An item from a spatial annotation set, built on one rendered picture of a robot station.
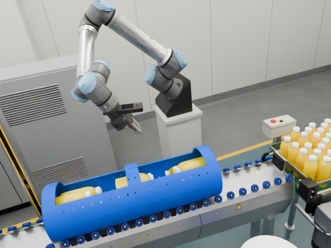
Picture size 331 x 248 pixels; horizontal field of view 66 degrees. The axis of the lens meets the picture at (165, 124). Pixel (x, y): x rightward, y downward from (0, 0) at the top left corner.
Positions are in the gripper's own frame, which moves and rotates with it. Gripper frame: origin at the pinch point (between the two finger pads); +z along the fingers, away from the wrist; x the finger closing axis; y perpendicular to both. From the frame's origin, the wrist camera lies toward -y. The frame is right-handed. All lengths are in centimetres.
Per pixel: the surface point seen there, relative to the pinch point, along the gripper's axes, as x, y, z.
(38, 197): -2, 85, 9
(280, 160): -1, -52, 69
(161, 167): -3.8, 9.2, 33.1
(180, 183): 18.6, -4.6, 26.6
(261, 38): -322, -127, 182
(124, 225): 27, 31, 29
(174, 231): 27, 15, 51
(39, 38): -237, 133, -35
